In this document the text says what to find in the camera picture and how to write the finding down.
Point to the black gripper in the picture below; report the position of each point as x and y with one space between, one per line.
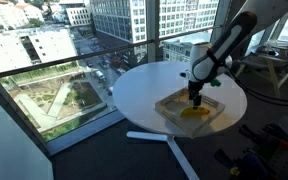
195 88

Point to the yellow banana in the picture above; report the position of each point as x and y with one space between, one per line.
189 113

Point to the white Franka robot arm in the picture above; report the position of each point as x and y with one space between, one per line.
224 46

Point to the clear square glass tray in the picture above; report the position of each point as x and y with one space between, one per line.
170 110

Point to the round white table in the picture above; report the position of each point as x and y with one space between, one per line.
144 90

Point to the dark window mullion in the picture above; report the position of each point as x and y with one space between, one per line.
153 30

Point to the dark horizontal window rail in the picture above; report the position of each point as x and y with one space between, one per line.
67 60

